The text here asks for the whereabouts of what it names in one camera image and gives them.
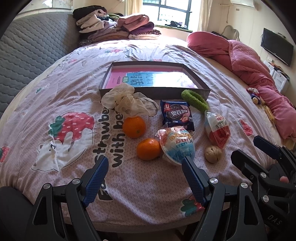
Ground pile of folded clothes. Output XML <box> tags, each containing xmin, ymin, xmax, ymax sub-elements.
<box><xmin>73</xmin><ymin>5</ymin><xmax>161</xmax><ymax>46</ymax></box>

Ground brown walnut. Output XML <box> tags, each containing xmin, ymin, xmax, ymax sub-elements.
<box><xmin>204</xmin><ymin>146</ymin><xmax>222</xmax><ymax>164</ymax></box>

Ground pink quilted blanket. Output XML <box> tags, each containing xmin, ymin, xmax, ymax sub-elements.
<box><xmin>187</xmin><ymin>32</ymin><xmax>295</xmax><ymax>141</ymax></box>

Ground green knitted ring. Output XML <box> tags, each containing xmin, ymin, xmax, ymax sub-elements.
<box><xmin>181</xmin><ymin>89</ymin><xmax>210</xmax><ymax>114</ymax></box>

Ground cream curtain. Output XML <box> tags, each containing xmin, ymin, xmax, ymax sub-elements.
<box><xmin>198</xmin><ymin>0</ymin><xmax>213</xmax><ymax>31</ymax></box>

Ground blue surprise egg toy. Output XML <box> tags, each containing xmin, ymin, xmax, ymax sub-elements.
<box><xmin>156</xmin><ymin>126</ymin><xmax>195</xmax><ymax>165</ymax></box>

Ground black wall television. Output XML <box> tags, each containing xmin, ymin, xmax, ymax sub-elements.
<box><xmin>260</xmin><ymin>28</ymin><xmax>294</xmax><ymax>66</ymax></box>

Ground shallow grey cardboard box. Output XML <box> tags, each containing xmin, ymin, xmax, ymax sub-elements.
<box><xmin>99</xmin><ymin>61</ymin><xmax>210</xmax><ymax>100</ymax></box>

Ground person's right hand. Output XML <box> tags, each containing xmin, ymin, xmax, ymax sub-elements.
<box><xmin>280</xmin><ymin>176</ymin><xmax>289</xmax><ymax>184</ymax></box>

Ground window with dark frame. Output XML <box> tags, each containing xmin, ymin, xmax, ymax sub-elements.
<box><xmin>142</xmin><ymin>0</ymin><xmax>192</xmax><ymax>28</ymax></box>

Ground strawberry print bed sheet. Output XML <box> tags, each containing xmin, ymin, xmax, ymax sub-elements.
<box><xmin>1</xmin><ymin>38</ymin><xmax>280</xmax><ymax>233</ymax></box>

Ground white drawer cabinet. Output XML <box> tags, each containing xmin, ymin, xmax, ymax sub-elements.
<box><xmin>264</xmin><ymin>61</ymin><xmax>290</xmax><ymax>94</ymax></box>

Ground red surprise egg toy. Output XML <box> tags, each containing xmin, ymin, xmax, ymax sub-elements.
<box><xmin>205</xmin><ymin>110</ymin><xmax>230</xmax><ymax>149</ymax></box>

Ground grey quilted headboard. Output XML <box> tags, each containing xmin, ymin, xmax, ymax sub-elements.
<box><xmin>1</xmin><ymin>12</ymin><xmax>79</xmax><ymax>113</ymax></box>

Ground heart shaped wire chair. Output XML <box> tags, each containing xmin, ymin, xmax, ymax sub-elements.
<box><xmin>222</xmin><ymin>25</ymin><xmax>240</xmax><ymax>41</ymax></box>

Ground small colourful doll toy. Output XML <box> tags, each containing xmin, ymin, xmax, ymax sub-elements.
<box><xmin>246</xmin><ymin>87</ymin><xmax>266</xmax><ymax>105</ymax></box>

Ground floral wall painting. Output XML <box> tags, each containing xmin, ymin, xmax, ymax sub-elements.
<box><xmin>21</xmin><ymin>0</ymin><xmax>73</xmax><ymax>13</ymax></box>

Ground dark clothes on windowsill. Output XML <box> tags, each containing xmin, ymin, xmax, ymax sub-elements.
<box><xmin>165</xmin><ymin>21</ymin><xmax>188</xmax><ymax>30</ymax></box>

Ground blue cookie packet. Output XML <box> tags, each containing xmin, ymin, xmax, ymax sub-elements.
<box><xmin>160</xmin><ymin>100</ymin><xmax>195</xmax><ymax>133</ymax></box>

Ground cream sheer scrunchie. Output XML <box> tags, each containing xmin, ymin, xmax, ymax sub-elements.
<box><xmin>101</xmin><ymin>83</ymin><xmax>159</xmax><ymax>118</ymax></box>

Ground orange tangerine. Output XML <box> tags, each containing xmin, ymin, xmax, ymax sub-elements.
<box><xmin>136</xmin><ymin>138</ymin><xmax>162</xmax><ymax>161</ymax></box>
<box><xmin>122</xmin><ymin>116</ymin><xmax>146</xmax><ymax>139</ymax></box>

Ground white air conditioner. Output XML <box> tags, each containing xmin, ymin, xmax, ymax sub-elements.
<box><xmin>230</xmin><ymin>0</ymin><xmax>258</xmax><ymax>10</ymax></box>

